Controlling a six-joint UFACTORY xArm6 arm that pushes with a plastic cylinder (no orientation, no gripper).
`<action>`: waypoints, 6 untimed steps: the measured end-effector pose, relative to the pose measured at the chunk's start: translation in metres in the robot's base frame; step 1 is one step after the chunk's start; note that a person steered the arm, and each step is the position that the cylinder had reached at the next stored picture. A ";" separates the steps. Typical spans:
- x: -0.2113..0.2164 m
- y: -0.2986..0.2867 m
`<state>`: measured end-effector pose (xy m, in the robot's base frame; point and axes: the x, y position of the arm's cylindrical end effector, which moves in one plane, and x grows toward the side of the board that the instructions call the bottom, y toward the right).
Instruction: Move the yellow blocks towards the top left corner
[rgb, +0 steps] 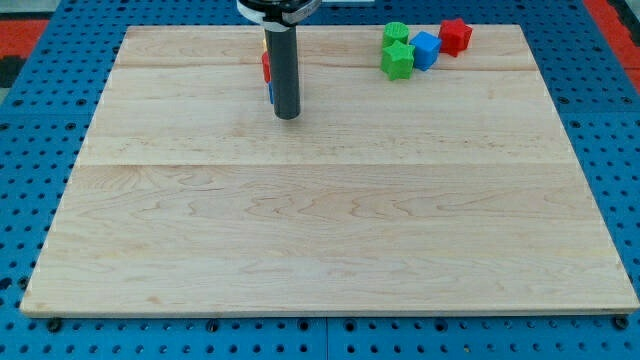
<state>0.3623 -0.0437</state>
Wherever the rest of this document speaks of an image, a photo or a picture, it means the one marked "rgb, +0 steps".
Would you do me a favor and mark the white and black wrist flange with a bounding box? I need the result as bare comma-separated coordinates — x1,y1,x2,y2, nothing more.
236,0,321,32

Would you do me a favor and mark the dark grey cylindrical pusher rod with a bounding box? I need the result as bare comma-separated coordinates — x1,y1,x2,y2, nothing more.
265,27,301,120

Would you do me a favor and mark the red block behind rod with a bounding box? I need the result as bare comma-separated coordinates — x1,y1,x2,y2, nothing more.
261,52,271,83

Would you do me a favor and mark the green cylinder block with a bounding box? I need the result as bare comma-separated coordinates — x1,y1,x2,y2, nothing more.
381,21,410,48

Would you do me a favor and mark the blue block behind rod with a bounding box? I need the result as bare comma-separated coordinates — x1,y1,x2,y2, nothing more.
267,82,274,105

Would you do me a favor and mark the light wooden board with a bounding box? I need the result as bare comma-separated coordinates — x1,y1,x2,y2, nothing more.
21,25,639,318

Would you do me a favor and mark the green star block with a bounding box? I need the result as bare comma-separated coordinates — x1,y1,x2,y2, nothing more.
380,40,415,81

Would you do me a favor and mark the blue cube block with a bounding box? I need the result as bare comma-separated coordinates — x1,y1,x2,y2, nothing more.
409,31,442,71

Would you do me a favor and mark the red star block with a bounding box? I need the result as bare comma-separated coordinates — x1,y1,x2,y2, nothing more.
438,18,473,57

